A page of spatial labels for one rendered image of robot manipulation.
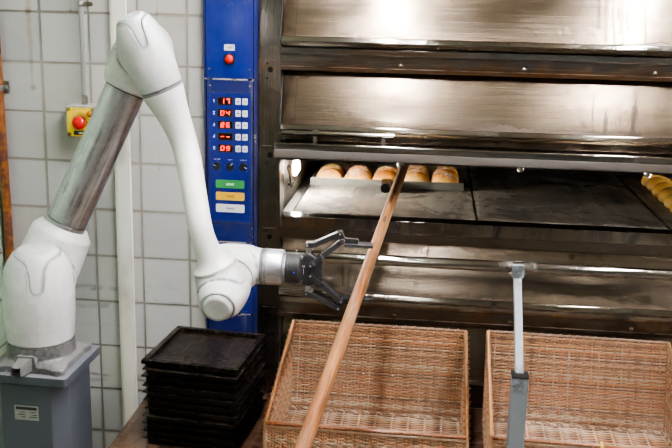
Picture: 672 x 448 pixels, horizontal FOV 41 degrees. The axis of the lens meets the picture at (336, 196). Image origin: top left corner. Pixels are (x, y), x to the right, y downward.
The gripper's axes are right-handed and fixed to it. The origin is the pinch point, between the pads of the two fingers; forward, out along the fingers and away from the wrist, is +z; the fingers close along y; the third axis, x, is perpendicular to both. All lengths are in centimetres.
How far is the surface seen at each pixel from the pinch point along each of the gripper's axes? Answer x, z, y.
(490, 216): -70, 34, 1
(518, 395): 2.0, 38.3, 28.8
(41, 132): -59, -107, -21
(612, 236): -58, 70, 3
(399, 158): -43.5, 5.5, -20.8
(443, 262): -20.8, 18.9, 2.7
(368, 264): -10.4, -0.4, 1.2
